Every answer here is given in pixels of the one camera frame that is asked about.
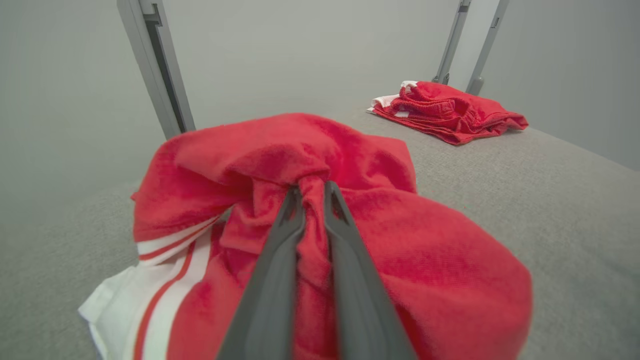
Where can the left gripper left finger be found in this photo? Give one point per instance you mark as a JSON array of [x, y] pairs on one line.
[[265, 300]]

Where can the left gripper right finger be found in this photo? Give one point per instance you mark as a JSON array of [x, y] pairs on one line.
[[360, 300]]

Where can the grey cylindrical post bumper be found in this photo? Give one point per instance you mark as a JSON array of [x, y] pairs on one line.
[[475, 86], [444, 78]]

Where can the grey fabric padded surface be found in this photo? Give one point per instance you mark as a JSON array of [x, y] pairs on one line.
[[575, 225]]

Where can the grey metal partition frame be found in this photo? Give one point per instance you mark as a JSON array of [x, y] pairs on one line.
[[142, 50]]

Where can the thin grey metal post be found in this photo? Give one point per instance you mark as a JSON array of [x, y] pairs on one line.
[[452, 42], [492, 40]]

